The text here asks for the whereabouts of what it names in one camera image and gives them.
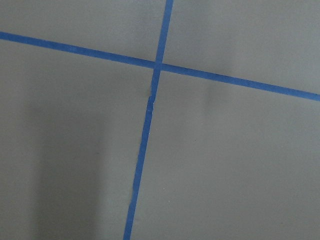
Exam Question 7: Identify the long blue tape line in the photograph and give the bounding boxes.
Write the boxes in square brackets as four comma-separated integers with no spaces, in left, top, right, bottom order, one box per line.
[0,31,320,102]

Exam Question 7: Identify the crossing blue tape line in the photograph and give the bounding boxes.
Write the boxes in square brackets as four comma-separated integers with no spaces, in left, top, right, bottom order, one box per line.
[123,0,174,240]

